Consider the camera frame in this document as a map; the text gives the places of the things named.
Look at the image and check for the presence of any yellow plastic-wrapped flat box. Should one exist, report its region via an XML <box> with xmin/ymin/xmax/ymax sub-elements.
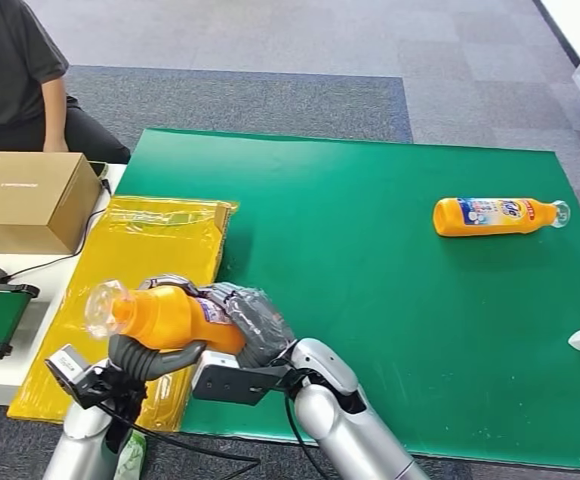
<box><xmin>7</xmin><ymin>194</ymin><xmax>240</xmax><ymax>434</ymax></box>

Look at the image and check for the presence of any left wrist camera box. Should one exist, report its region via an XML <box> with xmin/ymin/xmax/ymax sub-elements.
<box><xmin>45</xmin><ymin>344</ymin><xmax>97</xmax><ymax>409</ymax></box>

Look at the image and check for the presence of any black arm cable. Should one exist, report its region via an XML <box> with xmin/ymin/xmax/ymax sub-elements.
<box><xmin>95</xmin><ymin>402</ymin><xmax>263</xmax><ymax>480</ymax></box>
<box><xmin>283</xmin><ymin>394</ymin><xmax>332</xmax><ymax>480</ymax></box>

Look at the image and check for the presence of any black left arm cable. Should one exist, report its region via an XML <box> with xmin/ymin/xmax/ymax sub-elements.
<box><xmin>95</xmin><ymin>402</ymin><xmax>263</xmax><ymax>480</ymax></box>

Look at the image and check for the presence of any thin black table cable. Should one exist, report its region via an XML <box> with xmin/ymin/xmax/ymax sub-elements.
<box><xmin>0</xmin><ymin>178</ymin><xmax>114</xmax><ymax>283</ymax></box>

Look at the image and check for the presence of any green table mat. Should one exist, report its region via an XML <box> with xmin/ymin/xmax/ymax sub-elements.
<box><xmin>116</xmin><ymin>127</ymin><xmax>580</xmax><ymax>474</ymax></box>

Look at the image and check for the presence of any person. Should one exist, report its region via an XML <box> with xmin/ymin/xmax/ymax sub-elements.
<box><xmin>0</xmin><ymin>0</ymin><xmax>132</xmax><ymax>166</ymax></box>

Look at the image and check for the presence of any orange bottle white label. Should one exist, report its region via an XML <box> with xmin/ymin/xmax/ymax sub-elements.
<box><xmin>83</xmin><ymin>279</ymin><xmax>247</xmax><ymax>356</ymax></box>

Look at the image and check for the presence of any crumpled white plastic bag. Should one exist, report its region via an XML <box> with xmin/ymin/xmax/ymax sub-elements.
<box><xmin>113</xmin><ymin>430</ymin><xmax>147</xmax><ymax>480</ymax></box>

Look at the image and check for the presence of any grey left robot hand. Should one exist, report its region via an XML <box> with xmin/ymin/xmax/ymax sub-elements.
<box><xmin>107</xmin><ymin>333</ymin><xmax>208</xmax><ymax>384</ymax></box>

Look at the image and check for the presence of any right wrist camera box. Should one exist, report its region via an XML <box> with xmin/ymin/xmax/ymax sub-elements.
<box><xmin>191</xmin><ymin>351</ymin><xmax>296</xmax><ymax>407</ymax></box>

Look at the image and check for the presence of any orange bottle blue label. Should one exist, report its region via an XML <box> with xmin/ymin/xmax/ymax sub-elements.
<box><xmin>432</xmin><ymin>196</ymin><xmax>571</xmax><ymax>238</ymax></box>

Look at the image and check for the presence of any brown cardboard box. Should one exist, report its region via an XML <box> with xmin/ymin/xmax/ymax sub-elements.
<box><xmin>0</xmin><ymin>151</ymin><xmax>104</xmax><ymax>257</ymax></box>

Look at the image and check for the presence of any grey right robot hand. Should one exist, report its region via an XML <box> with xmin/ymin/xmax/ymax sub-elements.
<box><xmin>140</xmin><ymin>274</ymin><xmax>297</xmax><ymax>371</ymax></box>

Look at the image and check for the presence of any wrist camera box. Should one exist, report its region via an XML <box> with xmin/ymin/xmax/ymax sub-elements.
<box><xmin>45</xmin><ymin>344</ymin><xmax>97</xmax><ymax>409</ymax></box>
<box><xmin>191</xmin><ymin>351</ymin><xmax>296</xmax><ymax>407</ymax></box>

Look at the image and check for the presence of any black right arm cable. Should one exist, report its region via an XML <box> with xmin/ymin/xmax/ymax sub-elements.
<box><xmin>283</xmin><ymin>394</ymin><xmax>332</xmax><ymax>480</ymax></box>

